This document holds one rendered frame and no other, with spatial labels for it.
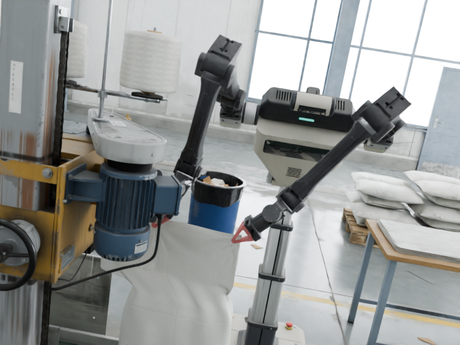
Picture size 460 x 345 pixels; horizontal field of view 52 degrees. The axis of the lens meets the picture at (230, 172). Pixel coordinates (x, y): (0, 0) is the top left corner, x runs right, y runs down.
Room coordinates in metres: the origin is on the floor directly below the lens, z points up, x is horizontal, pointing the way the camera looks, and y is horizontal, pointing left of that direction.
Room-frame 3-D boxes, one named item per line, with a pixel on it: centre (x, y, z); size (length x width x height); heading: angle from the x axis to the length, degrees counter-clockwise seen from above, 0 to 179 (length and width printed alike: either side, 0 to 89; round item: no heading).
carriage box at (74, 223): (1.25, 0.51, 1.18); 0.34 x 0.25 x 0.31; 177
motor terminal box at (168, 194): (1.25, 0.17, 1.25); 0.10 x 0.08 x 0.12; 22
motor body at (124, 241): (1.21, 0.27, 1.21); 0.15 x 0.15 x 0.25
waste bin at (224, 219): (3.82, 0.09, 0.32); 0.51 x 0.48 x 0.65; 177
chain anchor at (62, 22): (1.15, 0.44, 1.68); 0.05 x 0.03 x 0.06; 177
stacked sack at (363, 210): (4.70, -1.65, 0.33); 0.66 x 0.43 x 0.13; 87
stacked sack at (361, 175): (5.13, -1.70, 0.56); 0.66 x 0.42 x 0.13; 82
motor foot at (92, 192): (1.17, 0.35, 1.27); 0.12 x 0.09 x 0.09; 177
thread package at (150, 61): (1.35, 0.27, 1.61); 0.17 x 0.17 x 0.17
